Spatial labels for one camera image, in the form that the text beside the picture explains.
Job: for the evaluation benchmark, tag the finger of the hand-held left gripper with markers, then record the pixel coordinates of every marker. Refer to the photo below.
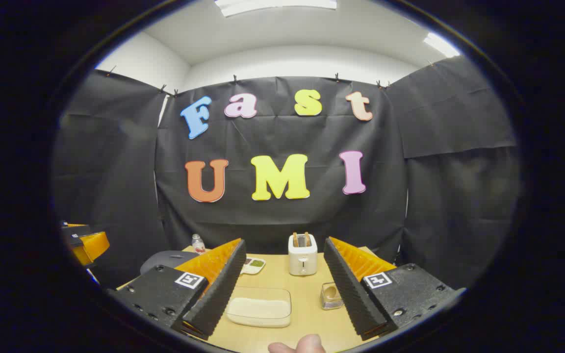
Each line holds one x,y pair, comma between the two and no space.
92,246

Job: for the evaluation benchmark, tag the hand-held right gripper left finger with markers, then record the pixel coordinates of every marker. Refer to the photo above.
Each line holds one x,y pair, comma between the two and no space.
216,289

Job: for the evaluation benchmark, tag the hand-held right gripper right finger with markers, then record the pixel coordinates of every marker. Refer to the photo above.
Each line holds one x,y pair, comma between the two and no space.
351,289

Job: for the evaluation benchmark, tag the clear square chopstick holder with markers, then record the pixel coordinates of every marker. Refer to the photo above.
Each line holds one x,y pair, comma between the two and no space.
329,304

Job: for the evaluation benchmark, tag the shallow tray of white rice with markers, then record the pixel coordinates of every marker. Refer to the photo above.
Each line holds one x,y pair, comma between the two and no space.
259,310

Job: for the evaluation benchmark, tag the grey rice cooker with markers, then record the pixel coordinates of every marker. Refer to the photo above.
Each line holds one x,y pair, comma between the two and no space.
165,259

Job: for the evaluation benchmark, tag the white divided dish of beans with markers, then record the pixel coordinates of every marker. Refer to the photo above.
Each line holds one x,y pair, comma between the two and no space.
254,265

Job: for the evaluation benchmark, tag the small clear plastic bottle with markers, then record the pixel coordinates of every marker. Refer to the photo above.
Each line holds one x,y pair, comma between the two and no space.
198,245

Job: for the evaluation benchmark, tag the white toaster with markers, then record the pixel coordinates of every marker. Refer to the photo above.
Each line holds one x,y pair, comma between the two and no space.
302,262

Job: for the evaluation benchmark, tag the black backdrop cloth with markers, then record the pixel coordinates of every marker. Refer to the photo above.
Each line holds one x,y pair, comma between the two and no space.
282,215

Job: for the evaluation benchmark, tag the ceiling light panel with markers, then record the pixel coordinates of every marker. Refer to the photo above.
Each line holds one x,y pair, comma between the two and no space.
440,45

